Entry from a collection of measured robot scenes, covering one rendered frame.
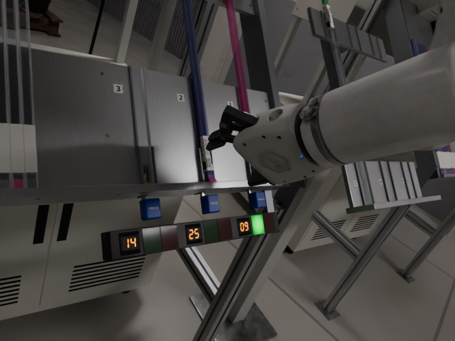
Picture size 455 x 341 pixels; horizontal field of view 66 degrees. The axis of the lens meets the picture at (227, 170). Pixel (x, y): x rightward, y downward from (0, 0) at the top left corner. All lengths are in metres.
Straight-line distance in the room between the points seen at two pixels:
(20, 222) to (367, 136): 0.77
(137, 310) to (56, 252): 0.40
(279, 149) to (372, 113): 0.13
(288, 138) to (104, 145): 0.26
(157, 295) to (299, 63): 2.91
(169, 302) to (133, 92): 0.93
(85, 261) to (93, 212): 0.18
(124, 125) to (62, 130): 0.09
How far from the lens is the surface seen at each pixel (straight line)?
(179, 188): 0.54
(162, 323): 1.30
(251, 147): 0.45
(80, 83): 0.55
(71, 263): 1.07
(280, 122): 0.41
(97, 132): 0.53
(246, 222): 0.66
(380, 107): 0.35
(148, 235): 0.55
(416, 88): 0.34
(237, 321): 1.39
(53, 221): 0.95
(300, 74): 3.75
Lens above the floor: 1.01
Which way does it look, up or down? 26 degrees down
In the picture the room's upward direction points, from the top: 23 degrees clockwise
